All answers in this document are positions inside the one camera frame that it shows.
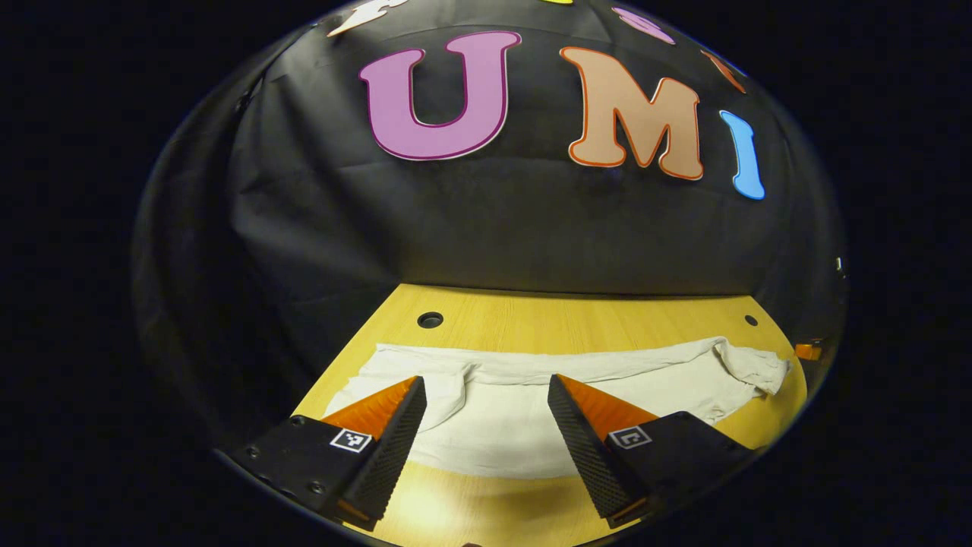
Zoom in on black backdrop cloth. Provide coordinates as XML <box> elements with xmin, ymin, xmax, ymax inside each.
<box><xmin>133</xmin><ymin>0</ymin><xmax>847</xmax><ymax>449</ymax></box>

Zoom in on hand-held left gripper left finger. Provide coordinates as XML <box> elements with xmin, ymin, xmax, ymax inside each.
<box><xmin>228</xmin><ymin>375</ymin><xmax>428</xmax><ymax>531</ymax></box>

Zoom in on white jeans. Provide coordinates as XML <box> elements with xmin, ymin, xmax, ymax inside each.
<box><xmin>323</xmin><ymin>337</ymin><xmax>792</xmax><ymax>479</ymax></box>

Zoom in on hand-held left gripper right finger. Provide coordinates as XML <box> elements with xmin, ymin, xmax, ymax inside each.
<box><xmin>547</xmin><ymin>373</ymin><xmax>756</xmax><ymax>530</ymax></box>

